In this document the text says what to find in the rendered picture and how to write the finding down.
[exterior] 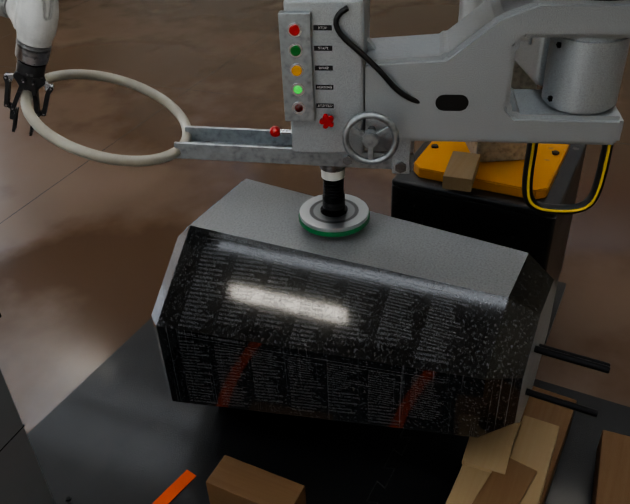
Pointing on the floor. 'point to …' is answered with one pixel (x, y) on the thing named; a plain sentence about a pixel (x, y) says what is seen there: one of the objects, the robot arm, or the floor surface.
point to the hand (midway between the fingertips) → (24, 122)
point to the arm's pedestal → (4, 442)
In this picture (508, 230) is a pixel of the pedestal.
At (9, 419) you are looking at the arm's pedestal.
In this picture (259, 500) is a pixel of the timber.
